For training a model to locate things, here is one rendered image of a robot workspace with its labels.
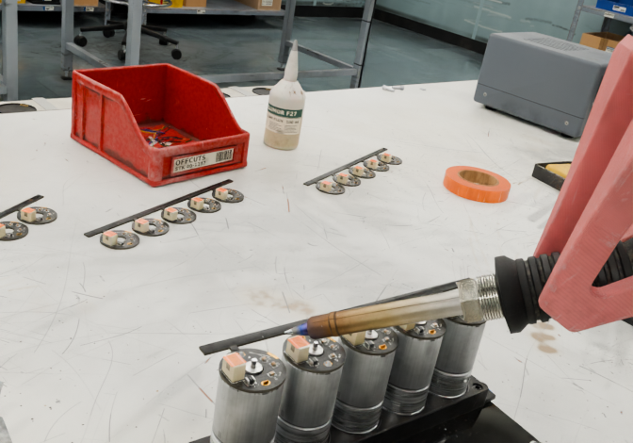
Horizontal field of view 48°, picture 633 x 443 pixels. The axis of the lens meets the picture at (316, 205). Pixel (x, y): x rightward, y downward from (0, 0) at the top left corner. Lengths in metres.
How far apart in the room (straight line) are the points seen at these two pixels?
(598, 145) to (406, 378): 0.14
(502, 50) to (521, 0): 4.84
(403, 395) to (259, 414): 0.08
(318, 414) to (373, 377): 0.03
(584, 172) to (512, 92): 0.71
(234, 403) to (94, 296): 0.17
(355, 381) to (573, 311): 0.11
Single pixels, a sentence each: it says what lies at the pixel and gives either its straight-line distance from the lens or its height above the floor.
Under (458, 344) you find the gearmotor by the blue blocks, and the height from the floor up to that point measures 0.80.
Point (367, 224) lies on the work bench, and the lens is 0.55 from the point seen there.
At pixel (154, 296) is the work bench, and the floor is 0.75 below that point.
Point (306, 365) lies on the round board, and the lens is 0.28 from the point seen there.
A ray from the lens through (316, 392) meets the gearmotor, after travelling 0.28.
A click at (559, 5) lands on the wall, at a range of 5.62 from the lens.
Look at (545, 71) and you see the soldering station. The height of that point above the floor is 0.82.
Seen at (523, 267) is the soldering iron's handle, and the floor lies 0.88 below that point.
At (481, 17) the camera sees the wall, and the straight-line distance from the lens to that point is 5.98.
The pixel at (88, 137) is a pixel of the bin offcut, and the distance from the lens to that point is 0.63.
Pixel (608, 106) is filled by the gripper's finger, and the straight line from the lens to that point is 0.23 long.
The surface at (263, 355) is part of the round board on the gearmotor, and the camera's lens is 0.28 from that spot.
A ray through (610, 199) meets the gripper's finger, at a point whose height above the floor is 0.91.
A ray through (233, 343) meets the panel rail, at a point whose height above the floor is 0.81.
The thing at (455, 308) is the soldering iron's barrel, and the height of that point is 0.86.
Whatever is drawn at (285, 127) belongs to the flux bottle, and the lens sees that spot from 0.66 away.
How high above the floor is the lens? 0.98
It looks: 23 degrees down
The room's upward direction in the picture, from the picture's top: 10 degrees clockwise
